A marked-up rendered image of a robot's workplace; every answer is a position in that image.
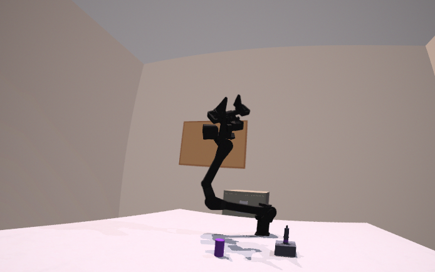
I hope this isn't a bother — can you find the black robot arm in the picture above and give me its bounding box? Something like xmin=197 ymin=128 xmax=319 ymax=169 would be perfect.
xmin=201 ymin=116 xmax=276 ymax=236

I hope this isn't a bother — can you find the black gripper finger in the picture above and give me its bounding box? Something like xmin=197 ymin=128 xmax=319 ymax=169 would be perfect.
xmin=214 ymin=97 xmax=228 ymax=117
xmin=234 ymin=94 xmax=246 ymax=112

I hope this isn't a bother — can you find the black marker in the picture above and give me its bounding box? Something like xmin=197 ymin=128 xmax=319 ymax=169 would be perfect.
xmin=283 ymin=225 xmax=290 ymax=244

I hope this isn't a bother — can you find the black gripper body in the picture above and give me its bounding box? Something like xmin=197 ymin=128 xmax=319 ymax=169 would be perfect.
xmin=207 ymin=104 xmax=250 ymax=130

